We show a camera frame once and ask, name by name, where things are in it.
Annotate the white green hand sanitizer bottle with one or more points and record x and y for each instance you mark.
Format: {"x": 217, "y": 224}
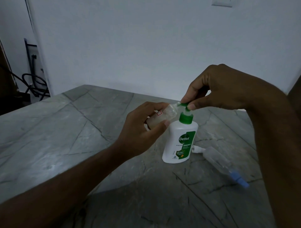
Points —
{"x": 176, "y": 150}

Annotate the dark brown wooden panel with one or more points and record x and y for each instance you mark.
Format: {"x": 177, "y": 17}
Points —
{"x": 296, "y": 91}

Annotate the brown wooden door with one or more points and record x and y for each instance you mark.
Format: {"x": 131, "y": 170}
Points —
{"x": 5, "y": 89}

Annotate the small clear bottle red label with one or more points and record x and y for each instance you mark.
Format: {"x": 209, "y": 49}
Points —
{"x": 170, "y": 111}

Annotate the person's right hand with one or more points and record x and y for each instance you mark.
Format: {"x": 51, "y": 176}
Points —
{"x": 230, "y": 89}

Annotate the person's right forearm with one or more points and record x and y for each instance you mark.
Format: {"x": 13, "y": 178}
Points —
{"x": 279, "y": 152}

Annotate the small clear bottle blue cap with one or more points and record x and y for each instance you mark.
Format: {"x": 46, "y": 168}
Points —
{"x": 216, "y": 159}

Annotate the person's left hand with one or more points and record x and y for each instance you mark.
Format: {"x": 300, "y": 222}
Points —
{"x": 134, "y": 141}

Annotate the white spray cap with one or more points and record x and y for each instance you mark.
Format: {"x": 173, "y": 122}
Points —
{"x": 197, "y": 149}

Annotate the person's left forearm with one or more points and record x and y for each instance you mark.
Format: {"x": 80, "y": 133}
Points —
{"x": 61, "y": 190}

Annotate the white wall switch plate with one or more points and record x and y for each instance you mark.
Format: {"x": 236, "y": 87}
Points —
{"x": 222, "y": 2}

